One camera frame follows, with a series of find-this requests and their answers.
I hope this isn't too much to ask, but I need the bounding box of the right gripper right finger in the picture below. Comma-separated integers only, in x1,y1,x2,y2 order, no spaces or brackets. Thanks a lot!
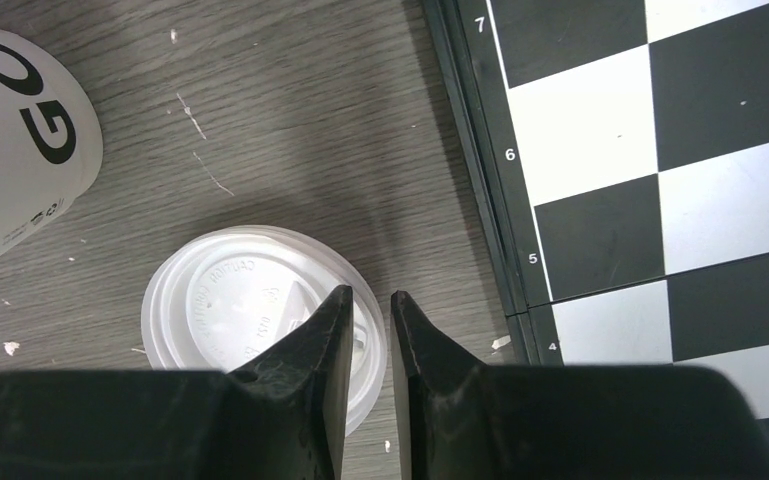
390,291,769,479

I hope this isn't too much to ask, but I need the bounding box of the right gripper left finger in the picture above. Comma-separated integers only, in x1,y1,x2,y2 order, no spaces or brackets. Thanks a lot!
0,285,353,479

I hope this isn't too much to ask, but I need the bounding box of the white paper coffee cup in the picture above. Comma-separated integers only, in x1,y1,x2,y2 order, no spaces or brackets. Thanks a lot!
0,30,103,256

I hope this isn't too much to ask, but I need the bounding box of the black white checkerboard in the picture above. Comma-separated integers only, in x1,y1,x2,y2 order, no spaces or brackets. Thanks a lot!
423,1,769,437

